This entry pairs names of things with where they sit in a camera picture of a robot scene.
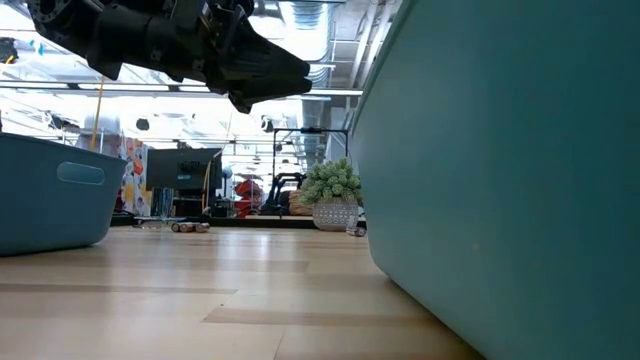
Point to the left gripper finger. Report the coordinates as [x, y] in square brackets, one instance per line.
[260, 97]
[265, 62]

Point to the black background robot arm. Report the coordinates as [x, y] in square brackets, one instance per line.
[282, 192]

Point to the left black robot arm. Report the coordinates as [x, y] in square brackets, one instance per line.
[55, 15]

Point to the red background object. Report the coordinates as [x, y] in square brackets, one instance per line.
[248, 195]

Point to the black monitor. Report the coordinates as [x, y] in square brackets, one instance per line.
[182, 170]

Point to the brown wicker basket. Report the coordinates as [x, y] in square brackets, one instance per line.
[299, 205]

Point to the green potted artificial succulent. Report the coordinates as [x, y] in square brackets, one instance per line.
[331, 192]

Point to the colourful patterned cloth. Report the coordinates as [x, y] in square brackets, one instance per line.
[132, 175]

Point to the silver battery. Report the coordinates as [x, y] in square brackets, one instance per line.
[182, 227]
[202, 227]
[359, 231]

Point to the round silver disc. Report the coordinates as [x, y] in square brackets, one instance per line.
[157, 222]

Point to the green-teal tray bin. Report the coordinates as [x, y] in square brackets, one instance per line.
[500, 175]

